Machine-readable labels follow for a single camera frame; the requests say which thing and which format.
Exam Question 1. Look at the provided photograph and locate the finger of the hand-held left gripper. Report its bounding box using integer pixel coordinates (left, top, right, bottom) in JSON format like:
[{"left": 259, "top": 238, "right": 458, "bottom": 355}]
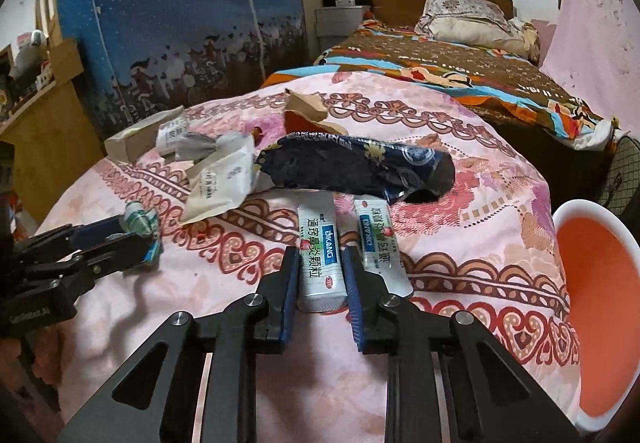
[
  {"left": 27, "top": 214, "right": 128, "bottom": 258},
  {"left": 74, "top": 232, "right": 163, "bottom": 295}
]

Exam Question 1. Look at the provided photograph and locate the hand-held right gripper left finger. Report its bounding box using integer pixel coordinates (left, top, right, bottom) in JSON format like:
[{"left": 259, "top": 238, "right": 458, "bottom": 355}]
[{"left": 55, "top": 246, "right": 301, "bottom": 443}]

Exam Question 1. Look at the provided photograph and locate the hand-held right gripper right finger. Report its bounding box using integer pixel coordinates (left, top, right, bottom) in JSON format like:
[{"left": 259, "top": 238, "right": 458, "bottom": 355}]
[{"left": 344, "top": 246, "right": 585, "bottom": 443}]

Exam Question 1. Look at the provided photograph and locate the small green white packet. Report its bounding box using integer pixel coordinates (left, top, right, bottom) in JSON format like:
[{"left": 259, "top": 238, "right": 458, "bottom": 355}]
[{"left": 122, "top": 200, "right": 164, "bottom": 272}]

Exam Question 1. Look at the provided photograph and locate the white sachet blue label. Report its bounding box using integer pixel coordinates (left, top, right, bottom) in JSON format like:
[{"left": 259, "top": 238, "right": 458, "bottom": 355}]
[
  {"left": 354, "top": 197, "right": 414, "bottom": 300},
  {"left": 296, "top": 192, "right": 349, "bottom": 315}
]

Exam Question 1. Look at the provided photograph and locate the orange bin white rim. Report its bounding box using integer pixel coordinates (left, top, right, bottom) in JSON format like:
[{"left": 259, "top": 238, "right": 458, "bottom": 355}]
[{"left": 552, "top": 198, "right": 640, "bottom": 432}]

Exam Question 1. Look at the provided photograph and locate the wooden cabinet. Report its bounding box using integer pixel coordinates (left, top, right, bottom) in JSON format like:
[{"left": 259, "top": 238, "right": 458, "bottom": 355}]
[{"left": 0, "top": 38, "right": 109, "bottom": 225}]

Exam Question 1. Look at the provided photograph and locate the beige cardboard box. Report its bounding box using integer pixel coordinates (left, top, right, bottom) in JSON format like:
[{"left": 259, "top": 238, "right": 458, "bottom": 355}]
[{"left": 104, "top": 105, "right": 187, "bottom": 162}]

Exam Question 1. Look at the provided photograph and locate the white printed wrapper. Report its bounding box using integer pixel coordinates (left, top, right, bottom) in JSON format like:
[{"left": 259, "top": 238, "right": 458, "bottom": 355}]
[{"left": 155, "top": 118, "right": 191, "bottom": 157}]

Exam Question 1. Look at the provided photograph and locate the grey crumpled wrapper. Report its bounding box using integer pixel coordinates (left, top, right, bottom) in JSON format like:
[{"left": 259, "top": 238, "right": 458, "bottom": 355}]
[{"left": 172, "top": 130, "right": 222, "bottom": 163}]

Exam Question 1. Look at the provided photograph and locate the dark blue floral wrapper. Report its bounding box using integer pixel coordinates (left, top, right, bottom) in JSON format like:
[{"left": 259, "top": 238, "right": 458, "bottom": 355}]
[{"left": 254, "top": 132, "right": 457, "bottom": 205}]

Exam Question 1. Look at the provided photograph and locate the pink printed blanket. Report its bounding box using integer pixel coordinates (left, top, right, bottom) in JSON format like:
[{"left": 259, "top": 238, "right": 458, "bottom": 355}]
[{"left": 34, "top": 72, "right": 585, "bottom": 443}]

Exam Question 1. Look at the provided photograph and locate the blue wardrobe cover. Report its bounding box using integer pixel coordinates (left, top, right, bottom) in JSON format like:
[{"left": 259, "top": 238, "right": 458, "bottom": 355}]
[{"left": 54, "top": 0, "right": 309, "bottom": 140}]

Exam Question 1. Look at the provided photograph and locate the bed with colourful blanket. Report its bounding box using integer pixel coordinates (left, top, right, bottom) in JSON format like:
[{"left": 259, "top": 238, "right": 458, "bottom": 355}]
[{"left": 261, "top": 15, "right": 622, "bottom": 152}]

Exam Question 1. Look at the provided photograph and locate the white nightstand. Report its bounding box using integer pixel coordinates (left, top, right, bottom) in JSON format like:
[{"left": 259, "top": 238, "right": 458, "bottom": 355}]
[{"left": 314, "top": 4, "right": 372, "bottom": 57}]

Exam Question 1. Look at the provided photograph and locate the cream pillow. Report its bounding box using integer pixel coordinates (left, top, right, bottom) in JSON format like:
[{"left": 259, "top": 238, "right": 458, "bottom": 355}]
[{"left": 434, "top": 15, "right": 532, "bottom": 60}]

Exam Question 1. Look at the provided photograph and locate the floral pillow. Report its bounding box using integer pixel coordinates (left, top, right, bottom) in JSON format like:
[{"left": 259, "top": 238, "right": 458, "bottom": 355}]
[{"left": 414, "top": 0, "right": 509, "bottom": 37}]

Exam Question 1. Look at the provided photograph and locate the pink sheet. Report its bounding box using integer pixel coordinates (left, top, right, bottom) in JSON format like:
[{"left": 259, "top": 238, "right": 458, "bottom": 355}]
[{"left": 539, "top": 0, "right": 640, "bottom": 110}]

